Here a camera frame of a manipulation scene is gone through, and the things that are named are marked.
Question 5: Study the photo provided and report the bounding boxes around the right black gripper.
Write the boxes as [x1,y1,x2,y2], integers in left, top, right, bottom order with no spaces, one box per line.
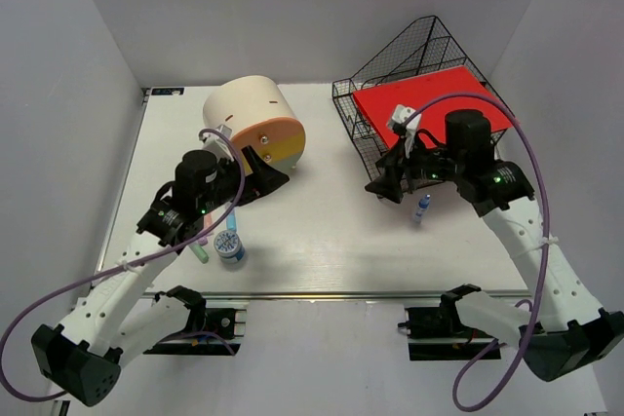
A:
[365,132,464,204]

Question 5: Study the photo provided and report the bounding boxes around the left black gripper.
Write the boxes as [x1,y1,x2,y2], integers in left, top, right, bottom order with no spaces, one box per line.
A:
[199,146,290,214]

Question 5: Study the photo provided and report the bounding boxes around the cream round drawer box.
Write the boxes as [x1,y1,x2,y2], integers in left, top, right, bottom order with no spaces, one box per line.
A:
[203,75,306,173]

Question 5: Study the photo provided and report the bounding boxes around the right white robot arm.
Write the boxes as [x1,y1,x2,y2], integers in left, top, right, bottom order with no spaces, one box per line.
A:
[365,105,623,382]

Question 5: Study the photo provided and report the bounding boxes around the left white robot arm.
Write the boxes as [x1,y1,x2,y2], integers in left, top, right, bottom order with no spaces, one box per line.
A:
[31,146,289,407]

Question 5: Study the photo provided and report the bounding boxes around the small blue-capped glue bottle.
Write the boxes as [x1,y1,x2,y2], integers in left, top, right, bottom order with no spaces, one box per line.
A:
[411,194,431,224]

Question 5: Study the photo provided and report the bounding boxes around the blue highlighter pen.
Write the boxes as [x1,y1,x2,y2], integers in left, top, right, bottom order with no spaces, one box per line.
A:
[226,209,237,232]

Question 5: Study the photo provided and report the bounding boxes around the pink highlighter pen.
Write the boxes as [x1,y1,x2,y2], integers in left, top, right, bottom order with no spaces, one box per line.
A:
[204,213,213,229]

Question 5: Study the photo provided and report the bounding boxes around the blue patterned tape roll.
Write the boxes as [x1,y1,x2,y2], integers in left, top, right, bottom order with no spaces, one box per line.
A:
[214,229,246,264]

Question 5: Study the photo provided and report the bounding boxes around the green highlighter pen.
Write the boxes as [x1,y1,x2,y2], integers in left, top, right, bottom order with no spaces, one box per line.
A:
[189,242,210,264]

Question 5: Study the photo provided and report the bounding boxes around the blue label sticker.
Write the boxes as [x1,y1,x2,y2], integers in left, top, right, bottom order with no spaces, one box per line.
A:
[150,88,184,96]

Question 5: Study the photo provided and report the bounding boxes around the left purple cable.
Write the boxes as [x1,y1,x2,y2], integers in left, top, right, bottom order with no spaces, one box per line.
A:
[0,128,248,402]

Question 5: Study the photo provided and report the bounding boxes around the purple cable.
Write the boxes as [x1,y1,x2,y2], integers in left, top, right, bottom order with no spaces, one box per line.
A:
[402,92,555,412]
[0,128,248,402]

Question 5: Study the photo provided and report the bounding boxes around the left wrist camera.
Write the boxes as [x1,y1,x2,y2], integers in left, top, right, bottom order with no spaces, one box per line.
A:
[199,125,233,160]

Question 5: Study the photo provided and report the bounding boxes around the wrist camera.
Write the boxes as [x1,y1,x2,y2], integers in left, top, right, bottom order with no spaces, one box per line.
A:
[386,104,421,157]
[199,125,233,160]

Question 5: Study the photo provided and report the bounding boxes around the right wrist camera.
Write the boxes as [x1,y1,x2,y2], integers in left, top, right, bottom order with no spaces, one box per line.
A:
[386,104,421,157]

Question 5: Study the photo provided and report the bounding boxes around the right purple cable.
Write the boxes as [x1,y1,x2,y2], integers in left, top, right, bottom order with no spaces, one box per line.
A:
[402,92,555,412]

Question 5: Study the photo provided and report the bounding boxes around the black wire mesh organizer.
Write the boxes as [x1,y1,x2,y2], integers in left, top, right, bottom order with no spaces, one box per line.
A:
[331,16,503,180]

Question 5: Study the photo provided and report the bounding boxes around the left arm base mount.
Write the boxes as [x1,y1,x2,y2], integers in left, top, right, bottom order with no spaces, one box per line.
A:
[112,286,247,364]

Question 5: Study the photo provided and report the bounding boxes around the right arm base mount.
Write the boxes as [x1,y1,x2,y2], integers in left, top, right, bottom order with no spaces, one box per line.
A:
[397,284,493,361]

